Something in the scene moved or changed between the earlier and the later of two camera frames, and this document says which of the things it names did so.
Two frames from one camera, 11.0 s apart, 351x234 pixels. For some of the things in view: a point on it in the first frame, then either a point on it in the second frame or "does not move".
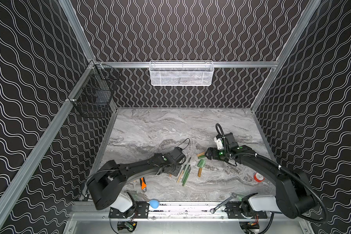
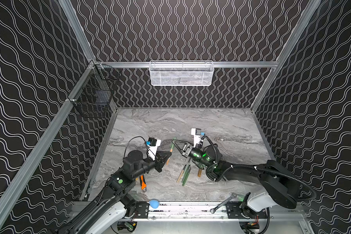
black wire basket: (93, 90) does not move
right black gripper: (212, 153) to (186, 149)
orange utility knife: (143, 184) does not move
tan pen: (181, 173) does not move
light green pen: (186, 175) does not move
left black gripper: (175, 168) to (159, 163)
